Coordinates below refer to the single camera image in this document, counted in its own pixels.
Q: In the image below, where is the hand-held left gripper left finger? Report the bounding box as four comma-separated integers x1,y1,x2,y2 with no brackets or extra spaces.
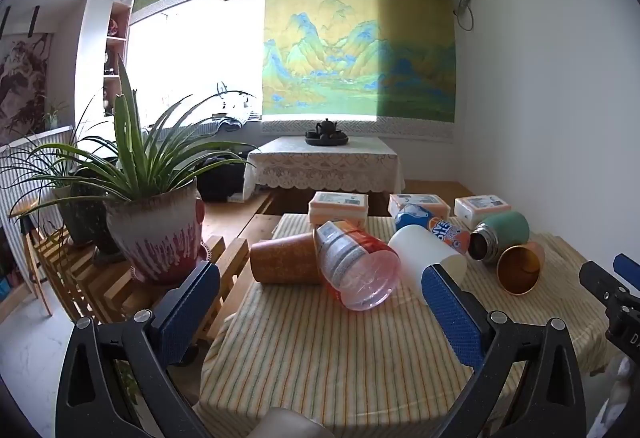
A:
55,261,223,438

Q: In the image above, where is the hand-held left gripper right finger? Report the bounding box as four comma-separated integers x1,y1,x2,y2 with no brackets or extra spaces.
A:
421,263,587,438

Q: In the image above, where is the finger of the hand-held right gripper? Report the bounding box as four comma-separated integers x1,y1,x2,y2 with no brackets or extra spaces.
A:
579,260,630,305
613,253,640,293

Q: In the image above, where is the clear plastic bottle orange label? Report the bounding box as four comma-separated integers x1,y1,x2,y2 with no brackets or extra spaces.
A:
314,220,402,312

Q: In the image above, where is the white cup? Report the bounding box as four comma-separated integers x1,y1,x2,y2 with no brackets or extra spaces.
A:
387,224,468,295

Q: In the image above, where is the pink and gold metal cup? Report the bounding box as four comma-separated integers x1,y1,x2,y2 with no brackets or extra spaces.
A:
496,241,546,295

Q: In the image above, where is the orange-brown speckled cup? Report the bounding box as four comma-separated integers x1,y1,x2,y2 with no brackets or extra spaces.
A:
249,232,323,287

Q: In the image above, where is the wooden slatted plant rack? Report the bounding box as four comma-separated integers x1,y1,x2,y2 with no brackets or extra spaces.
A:
10,198,251,359

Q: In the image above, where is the potted plant red white pot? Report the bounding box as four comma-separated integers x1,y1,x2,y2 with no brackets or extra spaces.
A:
15,56,262,287

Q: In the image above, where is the green thermos flask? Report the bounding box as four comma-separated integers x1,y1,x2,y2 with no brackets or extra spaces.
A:
467,211,531,263

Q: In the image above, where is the orange tissue pack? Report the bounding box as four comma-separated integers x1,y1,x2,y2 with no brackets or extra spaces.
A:
388,193,450,219
308,191,370,225
453,194,513,229

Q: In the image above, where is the striped yellow tablecloth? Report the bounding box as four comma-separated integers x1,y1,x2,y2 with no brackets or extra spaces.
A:
194,213,627,438

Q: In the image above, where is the potted plant dark pot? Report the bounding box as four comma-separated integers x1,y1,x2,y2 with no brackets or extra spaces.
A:
0,138,123,256

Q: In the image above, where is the black bag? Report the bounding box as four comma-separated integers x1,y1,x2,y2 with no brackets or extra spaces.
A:
196,156,251,203

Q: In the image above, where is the low table with lace cloth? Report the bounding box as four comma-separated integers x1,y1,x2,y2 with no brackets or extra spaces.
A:
243,136,406,199

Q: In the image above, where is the grey folded blanket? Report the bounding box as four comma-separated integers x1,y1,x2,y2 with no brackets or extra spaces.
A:
199,115,262,137

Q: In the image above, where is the black tea tray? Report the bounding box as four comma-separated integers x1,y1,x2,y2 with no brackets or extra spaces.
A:
305,130,351,148

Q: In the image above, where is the white slatted radiator cover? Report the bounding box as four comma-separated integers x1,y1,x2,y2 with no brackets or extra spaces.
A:
0,125,77,299

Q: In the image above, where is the small green potted plant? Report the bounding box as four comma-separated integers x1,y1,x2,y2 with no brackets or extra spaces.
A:
41,98,68,131

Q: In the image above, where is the white and pink shelf unit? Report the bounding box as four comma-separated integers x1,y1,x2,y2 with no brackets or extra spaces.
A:
74,0,132,131

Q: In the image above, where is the green landscape roller blind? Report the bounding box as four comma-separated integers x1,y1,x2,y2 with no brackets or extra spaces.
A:
261,0,457,125

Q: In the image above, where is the ink painting wall scroll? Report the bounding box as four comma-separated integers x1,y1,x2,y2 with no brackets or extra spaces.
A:
0,32,54,147

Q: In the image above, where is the air conditioner cable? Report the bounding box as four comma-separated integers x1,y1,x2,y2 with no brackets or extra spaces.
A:
452,0,475,33

